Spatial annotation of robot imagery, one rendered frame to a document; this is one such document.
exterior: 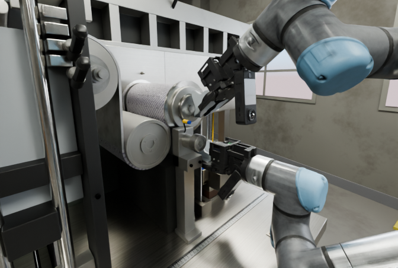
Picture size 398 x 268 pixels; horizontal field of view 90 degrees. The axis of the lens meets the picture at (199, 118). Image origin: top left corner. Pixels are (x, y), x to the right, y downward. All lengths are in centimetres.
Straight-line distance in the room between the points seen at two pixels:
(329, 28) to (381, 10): 259
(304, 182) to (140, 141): 35
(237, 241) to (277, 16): 54
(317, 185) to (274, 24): 29
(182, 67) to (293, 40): 68
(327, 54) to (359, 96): 258
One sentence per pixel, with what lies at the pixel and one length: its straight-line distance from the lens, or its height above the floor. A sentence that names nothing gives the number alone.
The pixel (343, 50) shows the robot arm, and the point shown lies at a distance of 30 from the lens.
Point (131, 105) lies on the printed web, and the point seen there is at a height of 124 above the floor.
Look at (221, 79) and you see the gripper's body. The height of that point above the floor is 133.
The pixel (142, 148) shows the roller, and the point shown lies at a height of 117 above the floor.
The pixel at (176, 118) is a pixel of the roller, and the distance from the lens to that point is 51.
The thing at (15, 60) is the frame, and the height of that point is 135.
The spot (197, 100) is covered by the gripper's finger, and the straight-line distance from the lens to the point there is 50.
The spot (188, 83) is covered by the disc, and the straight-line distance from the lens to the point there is 55.
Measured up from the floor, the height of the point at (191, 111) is 124.
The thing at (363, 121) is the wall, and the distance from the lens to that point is 287.
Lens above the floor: 133
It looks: 12 degrees down
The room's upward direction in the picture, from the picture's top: straight up
